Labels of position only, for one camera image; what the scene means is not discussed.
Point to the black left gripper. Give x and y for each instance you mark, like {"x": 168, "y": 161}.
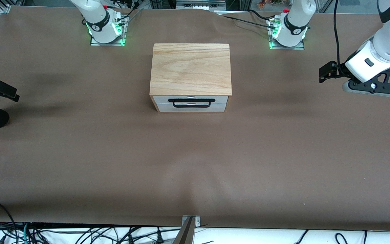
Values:
{"x": 332, "y": 70}

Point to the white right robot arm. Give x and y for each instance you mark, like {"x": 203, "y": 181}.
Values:
{"x": 96, "y": 23}

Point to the wooden drawer cabinet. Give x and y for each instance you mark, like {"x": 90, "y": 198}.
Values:
{"x": 190, "y": 67}

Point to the aluminium profile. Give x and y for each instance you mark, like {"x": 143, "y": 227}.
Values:
{"x": 4, "y": 7}

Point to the grey metal box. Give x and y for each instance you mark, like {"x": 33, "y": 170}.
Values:
{"x": 200, "y": 5}

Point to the brown table cover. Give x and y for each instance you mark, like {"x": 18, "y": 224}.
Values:
{"x": 195, "y": 162}

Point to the dark metal bar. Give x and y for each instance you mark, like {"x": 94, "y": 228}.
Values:
{"x": 185, "y": 235}

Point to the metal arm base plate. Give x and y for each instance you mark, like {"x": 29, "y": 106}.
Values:
{"x": 107, "y": 44}
{"x": 300, "y": 47}

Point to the small metal bracket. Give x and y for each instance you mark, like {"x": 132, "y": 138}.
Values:
{"x": 196, "y": 221}

